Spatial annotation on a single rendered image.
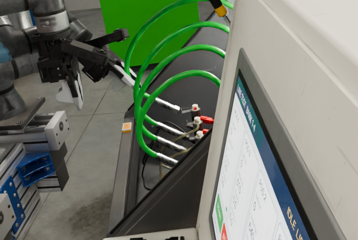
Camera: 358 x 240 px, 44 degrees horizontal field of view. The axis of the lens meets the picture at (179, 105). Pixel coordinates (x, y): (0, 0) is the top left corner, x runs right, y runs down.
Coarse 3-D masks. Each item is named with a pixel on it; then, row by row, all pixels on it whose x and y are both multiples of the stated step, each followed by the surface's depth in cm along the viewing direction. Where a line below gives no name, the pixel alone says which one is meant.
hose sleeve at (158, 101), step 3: (156, 99) 126; (159, 99) 127; (153, 102) 127; (156, 102) 127; (159, 102) 127; (162, 102) 127; (165, 102) 127; (168, 102) 128; (162, 105) 127; (165, 105) 127; (168, 105) 127; (171, 105) 127; (168, 108) 127; (171, 108) 127
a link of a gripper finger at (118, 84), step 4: (120, 68) 122; (108, 72) 122; (112, 72) 122; (124, 72) 122; (112, 76) 122; (116, 76) 122; (124, 76) 120; (128, 76) 122; (112, 80) 123; (116, 80) 122; (120, 80) 122; (124, 80) 121; (128, 80) 121; (132, 80) 122; (112, 84) 123; (116, 84) 122; (120, 84) 122; (124, 84) 122; (128, 84) 121; (132, 84) 122; (112, 88) 123; (116, 88) 123; (120, 88) 122
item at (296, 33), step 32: (256, 0) 63; (288, 0) 51; (320, 0) 49; (352, 0) 47; (256, 32) 62; (288, 32) 48; (320, 32) 40; (352, 32) 38; (224, 64) 84; (256, 64) 60; (288, 64) 47; (320, 64) 39; (352, 64) 34; (224, 96) 81; (288, 96) 46; (320, 96) 38; (352, 96) 33; (224, 128) 78; (288, 128) 45; (320, 128) 37; (352, 128) 32; (320, 160) 37; (352, 160) 31; (352, 192) 31; (352, 224) 30
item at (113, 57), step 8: (88, 32) 123; (80, 40) 121; (88, 40) 125; (104, 48) 124; (112, 56) 124; (88, 64) 122; (96, 64) 122; (88, 72) 124; (96, 72) 123; (104, 72) 122; (96, 80) 123
